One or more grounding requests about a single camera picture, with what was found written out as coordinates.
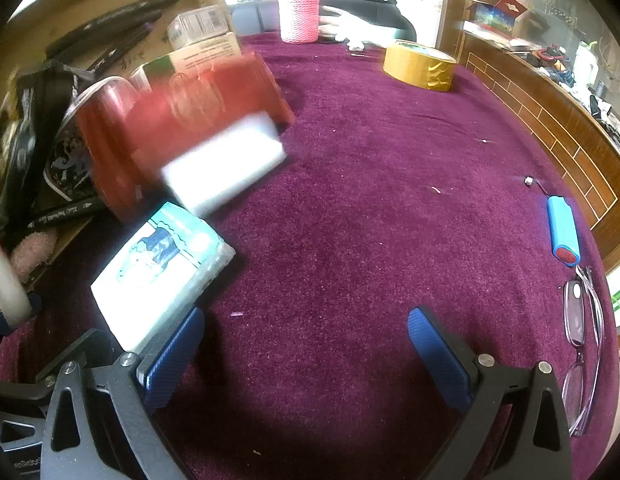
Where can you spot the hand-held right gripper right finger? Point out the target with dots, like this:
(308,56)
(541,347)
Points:
(439,360)

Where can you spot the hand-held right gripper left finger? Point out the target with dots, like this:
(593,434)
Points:
(175,355)

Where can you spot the white glue bottle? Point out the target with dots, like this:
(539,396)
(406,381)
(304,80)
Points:
(7,285)

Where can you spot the teal white tissue pack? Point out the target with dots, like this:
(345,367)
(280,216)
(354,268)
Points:
(155,265)

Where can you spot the white rectangular box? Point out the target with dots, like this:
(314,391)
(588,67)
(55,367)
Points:
(225,170)

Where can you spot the red foil packet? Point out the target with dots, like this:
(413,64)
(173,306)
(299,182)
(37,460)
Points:
(205,95)

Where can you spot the dark printed packet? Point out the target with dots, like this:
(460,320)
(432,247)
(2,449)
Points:
(65,160)

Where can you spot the blue battery pack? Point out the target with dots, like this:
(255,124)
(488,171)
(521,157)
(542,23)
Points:
(562,225)

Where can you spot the black plastic bag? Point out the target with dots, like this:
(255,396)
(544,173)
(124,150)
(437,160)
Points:
(20,125)

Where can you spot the red round lidded cup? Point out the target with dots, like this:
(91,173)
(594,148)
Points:
(102,150)

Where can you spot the wooden cabinet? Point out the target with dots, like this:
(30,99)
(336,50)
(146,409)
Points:
(539,110)

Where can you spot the green white carton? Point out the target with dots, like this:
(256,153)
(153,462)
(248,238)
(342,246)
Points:
(152,67)

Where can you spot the yellow tape roll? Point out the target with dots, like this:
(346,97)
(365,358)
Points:
(414,67)

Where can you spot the cream carton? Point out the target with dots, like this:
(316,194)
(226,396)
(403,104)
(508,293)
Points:
(205,55)

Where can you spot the white kettle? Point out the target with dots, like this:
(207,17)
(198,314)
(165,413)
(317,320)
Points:
(584,65)

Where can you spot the small white carton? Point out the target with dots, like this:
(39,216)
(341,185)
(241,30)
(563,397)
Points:
(197,25)

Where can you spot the white cloth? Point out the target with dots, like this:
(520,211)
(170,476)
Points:
(350,25)

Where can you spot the dark leather sofa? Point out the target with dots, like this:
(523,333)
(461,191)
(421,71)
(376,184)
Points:
(255,15)

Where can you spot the colourful gift box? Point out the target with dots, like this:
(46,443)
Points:
(494,12)

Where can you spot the black clothing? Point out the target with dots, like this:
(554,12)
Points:
(379,12)

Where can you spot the pink knitted bottle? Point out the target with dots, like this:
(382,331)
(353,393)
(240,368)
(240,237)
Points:
(300,15)

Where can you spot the clear frame eyeglasses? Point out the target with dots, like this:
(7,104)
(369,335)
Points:
(574,310)

